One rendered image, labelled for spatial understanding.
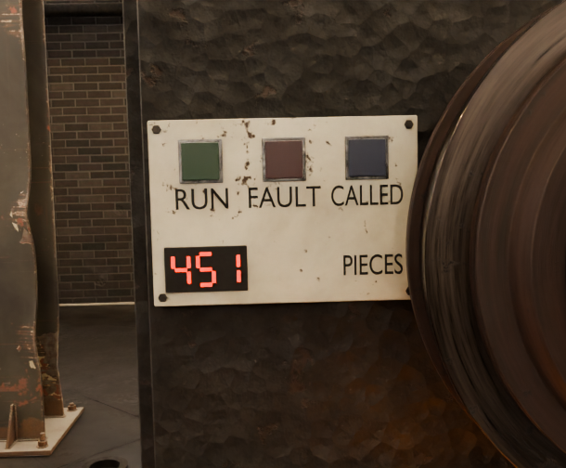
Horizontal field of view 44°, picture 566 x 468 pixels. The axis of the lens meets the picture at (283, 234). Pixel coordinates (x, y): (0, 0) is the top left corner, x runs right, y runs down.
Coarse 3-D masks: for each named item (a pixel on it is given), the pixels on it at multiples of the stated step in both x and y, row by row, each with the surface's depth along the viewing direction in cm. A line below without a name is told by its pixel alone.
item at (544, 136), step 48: (528, 96) 54; (528, 144) 53; (480, 192) 54; (528, 192) 52; (480, 240) 53; (528, 240) 52; (480, 288) 53; (528, 288) 52; (528, 336) 53; (528, 384) 54
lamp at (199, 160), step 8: (184, 144) 66; (192, 144) 66; (200, 144) 66; (208, 144) 66; (216, 144) 66; (184, 152) 66; (192, 152) 66; (200, 152) 66; (208, 152) 66; (216, 152) 66; (184, 160) 66; (192, 160) 66; (200, 160) 66; (208, 160) 66; (216, 160) 66; (184, 168) 66; (192, 168) 66; (200, 168) 66; (208, 168) 66; (216, 168) 66; (184, 176) 66; (192, 176) 66; (200, 176) 66; (208, 176) 66; (216, 176) 66
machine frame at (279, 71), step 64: (128, 0) 75; (192, 0) 68; (256, 0) 68; (320, 0) 68; (384, 0) 68; (448, 0) 68; (512, 0) 68; (128, 64) 76; (192, 64) 68; (256, 64) 68; (320, 64) 68; (384, 64) 69; (448, 64) 69; (128, 128) 77; (192, 320) 70; (256, 320) 70; (320, 320) 70; (384, 320) 71; (192, 384) 71; (256, 384) 71; (320, 384) 71; (384, 384) 71; (192, 448) 71; (256, 448) 71; (320, 448) 72; (384, 448) 72; (448, 448) 72
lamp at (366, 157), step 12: (348, 144) 67; (360, 144) 67; (372, 144) 67; (384, 144) 67; (348, 156) 67; (360, 156) 67; (372, 156) 67; (384, 156) 67; (360, 168) 67; (372, 168) 67; (384, 168) 67
